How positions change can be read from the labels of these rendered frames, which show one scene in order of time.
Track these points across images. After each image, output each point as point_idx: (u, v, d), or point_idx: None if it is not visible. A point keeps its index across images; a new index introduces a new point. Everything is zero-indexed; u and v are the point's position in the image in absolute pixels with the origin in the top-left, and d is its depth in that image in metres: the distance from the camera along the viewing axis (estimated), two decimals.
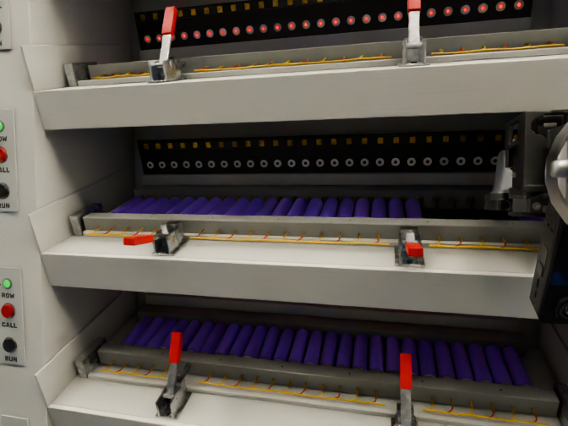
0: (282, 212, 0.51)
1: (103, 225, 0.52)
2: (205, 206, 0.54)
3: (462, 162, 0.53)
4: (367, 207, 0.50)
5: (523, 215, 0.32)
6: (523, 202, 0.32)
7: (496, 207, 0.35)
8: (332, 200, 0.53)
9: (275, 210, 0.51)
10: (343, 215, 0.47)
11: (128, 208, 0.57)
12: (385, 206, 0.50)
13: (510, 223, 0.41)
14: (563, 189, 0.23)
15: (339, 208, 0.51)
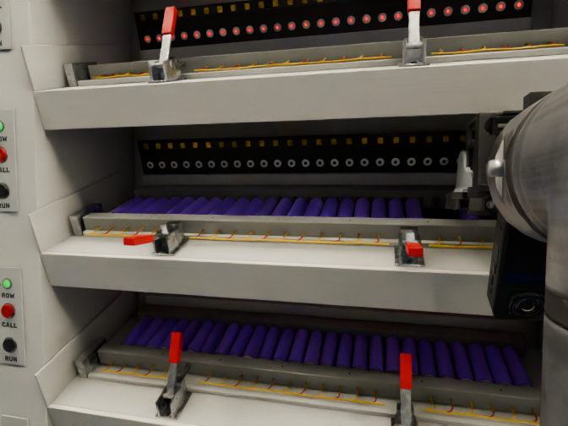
0: (282, 212, 0.51)
1: (103, 225, 0.52)
2: (205, 206, 0.54)
3: None
4: (367, 207, 0.50)
5: (479, 214, 0.33)
6: (478, 201, 0.33)
7: (456, 206, 0.36)
8: (332, 200, 0.53)
9: (275, 210, 0.51)
10: (343, 215, 0.47)
11: (128, 208, 0.57)
12: (385, 206, 0.50)
13: None
14: (499, 188, 0.23)
15: (339, 208, 0.51)
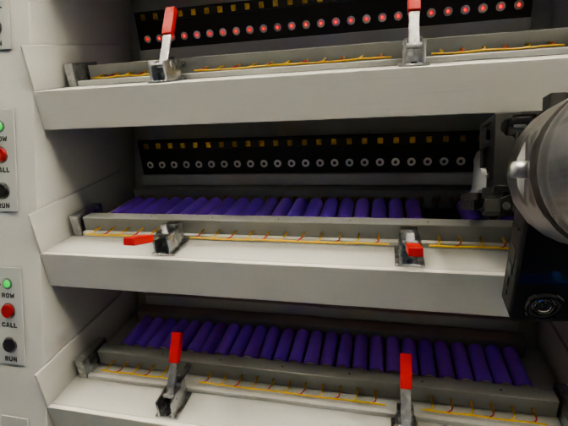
0: (282, 212, 0.51)
1: (103, 225, 0.52)
2: (205, 206, 0.54)
3: (462, 162, 0.53)
4: (367, 207, 0.50)
5: (494, 215, 0.33)
6: (494, 202, 0.33)
7: (470, 207, 0.36)
8: (332, 200, 0.53)
9: (275, 210, 0.51)
10: (343, 215, 0.47)
11: (128, 208, 0.57)
12: (385, 206, 0.50)
13: (510, 223, 0.41)
14: (521, 189, 0.23)
15: (339, 208, 0.51)
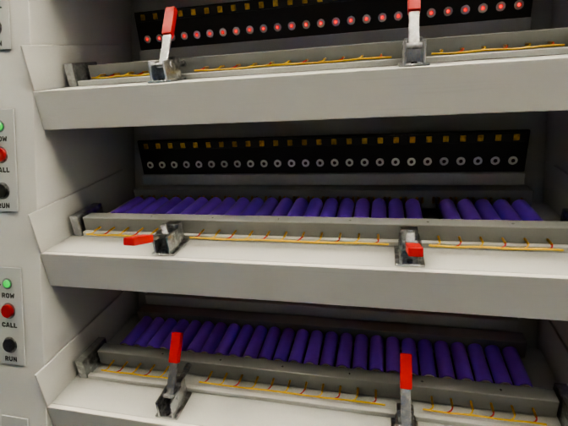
0: (282, 212, 0.51)
1: (103, 225, 0.52)
2: (205, 206, 0.54)
3: (462, 162, 0.53)
4: (367, 207, 0.50)
5: None
6: None
7: None
8: (332, 200, 0.53)
9: (275, 210, 0.51)
10: (343, 215, 0.47)
11: (128, 208, 0.57)
12: (385, 206, 0.50)
13: (510, 223, 0.41)
14: None
15: (339, 208, 0.51)
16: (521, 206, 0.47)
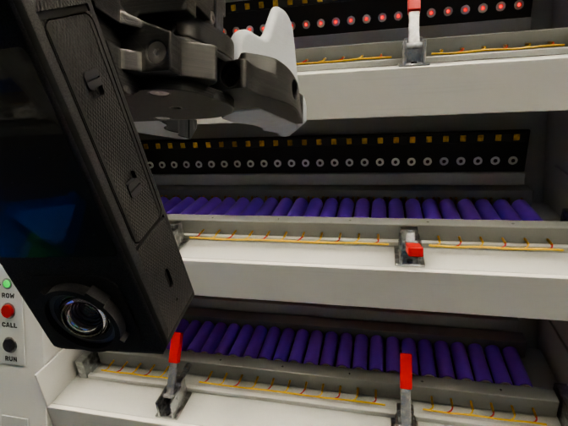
0: (282, 212, 0.51)
1: None
2: (205, 206, 0.54)
3: (462, 162, 0.53)
4: (367, 207, 0.50)
5: None
6: None
7: None
8: (332, 200, 0.53)
9: (275, 210, 0.51)
10: (343, 215, 0.47)
11: None
12: (385, 206, 0.50)
13: (510, 223, 0.41)
14: None
15: (339, 208, 0.51)
16: (521, 206, 0.47)
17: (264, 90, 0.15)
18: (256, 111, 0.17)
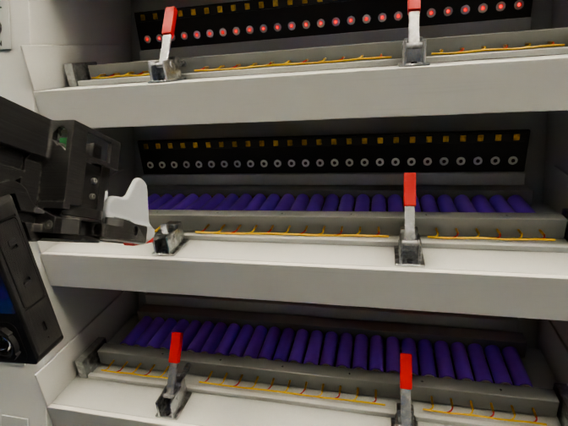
0: (285, 208, 0.52)
1: None
2: (210, 202, 0.55)
3: (462, 162, 0.53)
4: (367, 203, 0.52)
5: None
6: None
7: None
8: (333, 196, 0.54)
9: (278, 205, 0.52)
10: (344, 210, 0.49)
11: None
12: (384, 202, 0.52)
13: (504, 215, 0.43)
14: None
15: (340, 204, 0.52)
16: (517, 201, 0.48)
17: (115, 235, 0.30)
18: (114, 239, 0.33)
